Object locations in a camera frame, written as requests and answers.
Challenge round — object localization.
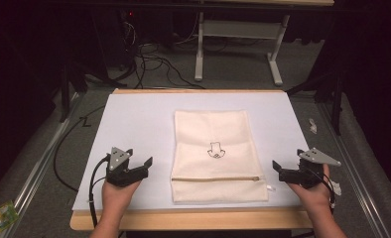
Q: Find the person's left hand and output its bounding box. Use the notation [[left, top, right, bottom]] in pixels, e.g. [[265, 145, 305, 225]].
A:
[[101, 178, 142, 216]]

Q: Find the white metal desk frame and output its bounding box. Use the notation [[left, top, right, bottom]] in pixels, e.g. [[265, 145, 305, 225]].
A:
[[194, 0, 335, 87]]

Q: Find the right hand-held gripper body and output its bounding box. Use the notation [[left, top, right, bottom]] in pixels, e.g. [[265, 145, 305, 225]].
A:
[[277, 147, 342, 189]]

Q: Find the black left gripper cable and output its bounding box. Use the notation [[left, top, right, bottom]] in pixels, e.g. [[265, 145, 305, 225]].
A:
[[88, 156, 111, 229]]

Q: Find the white plastic scrap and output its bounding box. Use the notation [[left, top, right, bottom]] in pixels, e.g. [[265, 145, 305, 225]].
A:
[[308, 117, 319, 135]]

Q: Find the black metal stand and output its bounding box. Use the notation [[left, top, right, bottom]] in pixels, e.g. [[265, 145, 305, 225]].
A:
[[58, 60, 89, 124], [285, 67, 347, 137]]

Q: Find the black floor cable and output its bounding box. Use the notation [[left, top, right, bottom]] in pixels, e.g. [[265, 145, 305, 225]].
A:
[[53, 104, 107, 193]]

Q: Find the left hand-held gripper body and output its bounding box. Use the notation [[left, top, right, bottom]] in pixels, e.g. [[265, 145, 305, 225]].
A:
[[105, 147, 150, 188]]

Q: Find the wooden table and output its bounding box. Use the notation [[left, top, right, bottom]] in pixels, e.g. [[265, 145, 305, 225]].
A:
[[68, 87, 315, 232]]

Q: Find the person's right hand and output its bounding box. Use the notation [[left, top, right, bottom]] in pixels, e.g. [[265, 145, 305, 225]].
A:
[[287, 163, 332, 212]]

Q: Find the metal floor rail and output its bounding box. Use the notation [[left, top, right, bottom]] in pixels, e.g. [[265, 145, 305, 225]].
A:
[[3, 91, 82, 238], [318, 101, 385, 238]]

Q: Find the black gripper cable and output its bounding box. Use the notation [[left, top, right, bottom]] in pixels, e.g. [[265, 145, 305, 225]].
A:
[[315, 164, 337, 213], [88, 156, 111, 229]]

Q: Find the green printed packet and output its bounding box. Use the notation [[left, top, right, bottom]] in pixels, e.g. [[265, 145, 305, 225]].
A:
[[0, 200, 21, 238]]

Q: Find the bundle of black cables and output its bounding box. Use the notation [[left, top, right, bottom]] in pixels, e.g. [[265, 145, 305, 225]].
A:
[[116, 19, 206, 90]]

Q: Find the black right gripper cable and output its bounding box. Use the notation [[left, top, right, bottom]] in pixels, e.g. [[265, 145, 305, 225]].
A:
[[315, 164, 337, 213]]

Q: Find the cream mesh laundry bag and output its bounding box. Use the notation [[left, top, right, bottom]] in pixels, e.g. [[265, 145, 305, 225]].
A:
[[170, 109, 277, 203]]

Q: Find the black computer tower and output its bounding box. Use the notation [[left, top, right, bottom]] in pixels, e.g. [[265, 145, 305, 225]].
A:
[[117, 9, 139, 68]]

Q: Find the white table mat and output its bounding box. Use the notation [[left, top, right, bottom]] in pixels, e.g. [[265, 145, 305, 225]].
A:
[[71, 91, 313, 212]]

